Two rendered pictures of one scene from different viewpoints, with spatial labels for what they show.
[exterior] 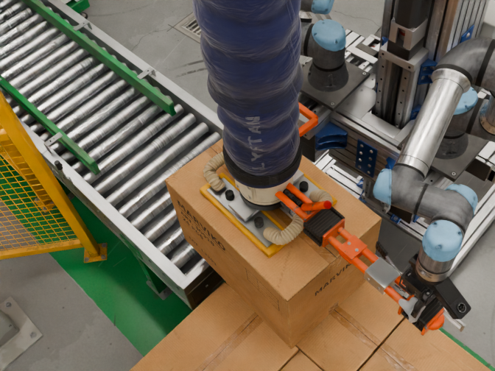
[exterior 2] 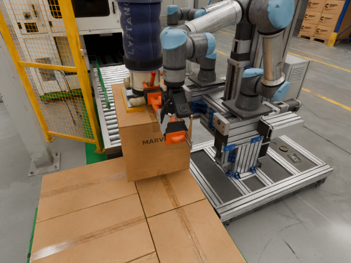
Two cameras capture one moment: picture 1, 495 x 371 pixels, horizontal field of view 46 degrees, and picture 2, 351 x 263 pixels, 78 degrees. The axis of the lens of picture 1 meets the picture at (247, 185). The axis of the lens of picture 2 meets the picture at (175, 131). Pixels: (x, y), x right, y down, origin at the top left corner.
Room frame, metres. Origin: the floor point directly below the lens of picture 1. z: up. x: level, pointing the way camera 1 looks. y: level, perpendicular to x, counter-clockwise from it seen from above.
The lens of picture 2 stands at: (-0.13, -0.58, 1.68)
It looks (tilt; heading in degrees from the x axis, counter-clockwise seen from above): 35 degrees down; 16
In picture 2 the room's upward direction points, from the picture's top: straight up
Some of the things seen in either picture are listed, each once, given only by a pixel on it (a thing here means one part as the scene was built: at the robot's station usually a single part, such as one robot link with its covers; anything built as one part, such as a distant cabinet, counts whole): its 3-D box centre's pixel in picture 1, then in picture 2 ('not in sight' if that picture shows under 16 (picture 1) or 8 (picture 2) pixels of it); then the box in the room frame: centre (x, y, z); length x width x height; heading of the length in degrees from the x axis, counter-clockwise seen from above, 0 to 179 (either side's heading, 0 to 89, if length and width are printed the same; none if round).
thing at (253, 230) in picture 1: (244, 210); (130, 95); (0.98, 0.02, 1.10); 0.34 x 0.10 x 0.05; 33
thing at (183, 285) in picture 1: (246, 232); (148, 140); (1.21, 0.04, 0.58); 0.70 x 0.03 x 0.06; 127
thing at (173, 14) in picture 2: not in sight; (172, 14); (1.41, -0.13, 1.50); 0.09 x 0.08 x 0.11; 149
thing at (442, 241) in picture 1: (440, 246); (175, 49); (0.55, -0.38, 1.50); 0.09 x 0.08 x 0.11; 143
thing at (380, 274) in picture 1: (381, 275); (164, 116); (0.65, -0.31, 1.19); 0.07 x 0.07 x 0.04; 33
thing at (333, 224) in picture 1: (323, 224); (153, 95); (0.83, -0.19, 1.20); 0.10 x 0.08 x 0.06; 123
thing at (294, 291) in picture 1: (272, 230); (148, 124); (1.03, -0.06, 0.87); 0.60 x 0.40 x 0.40; 33
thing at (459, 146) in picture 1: (446, 132); (248, 98); (1.16, -0.68, 1.09); 0.15 x 0.15 x 0.10
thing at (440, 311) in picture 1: (420, 311); (172, 132); (0.53, -0.38, 1.20); 0.08 x 0.07 x 0.05; 33
